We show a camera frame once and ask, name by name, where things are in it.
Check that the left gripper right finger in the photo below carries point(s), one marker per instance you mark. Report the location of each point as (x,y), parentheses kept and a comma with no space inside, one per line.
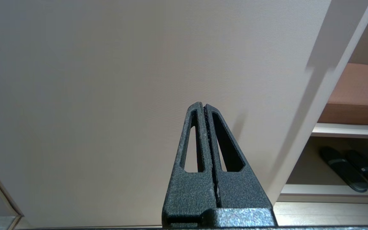
(238,188)

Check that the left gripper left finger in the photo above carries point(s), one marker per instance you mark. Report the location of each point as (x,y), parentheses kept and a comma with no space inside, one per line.
(188,191)

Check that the beige door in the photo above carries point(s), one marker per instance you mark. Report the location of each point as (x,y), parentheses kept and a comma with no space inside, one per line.
(113,105)

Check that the black slipper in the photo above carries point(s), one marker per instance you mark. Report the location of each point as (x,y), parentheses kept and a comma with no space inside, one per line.
(367,171)
(343,169)

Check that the white shelf unit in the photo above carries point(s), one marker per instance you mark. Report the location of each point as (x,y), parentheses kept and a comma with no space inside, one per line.
(337,131)

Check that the brown seat cushion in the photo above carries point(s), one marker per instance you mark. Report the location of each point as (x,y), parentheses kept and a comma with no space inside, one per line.
(358,99)

